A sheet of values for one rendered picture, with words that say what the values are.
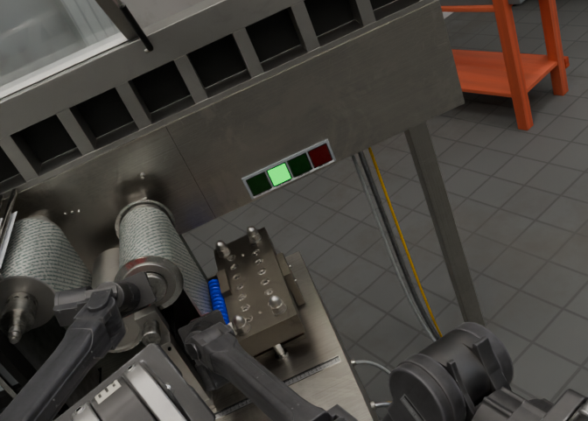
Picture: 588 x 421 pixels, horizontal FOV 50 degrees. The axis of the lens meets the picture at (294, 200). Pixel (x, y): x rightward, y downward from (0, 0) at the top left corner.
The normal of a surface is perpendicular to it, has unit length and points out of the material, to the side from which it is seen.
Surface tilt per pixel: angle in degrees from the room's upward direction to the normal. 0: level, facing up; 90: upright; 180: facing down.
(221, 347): 14
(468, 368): 43
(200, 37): 90
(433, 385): 35
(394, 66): 90
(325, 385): 0
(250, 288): 0
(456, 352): 21
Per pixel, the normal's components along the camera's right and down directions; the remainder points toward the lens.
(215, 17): 0.23, 0.47
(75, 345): -0.15, -0.84
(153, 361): 0.15, -0.38
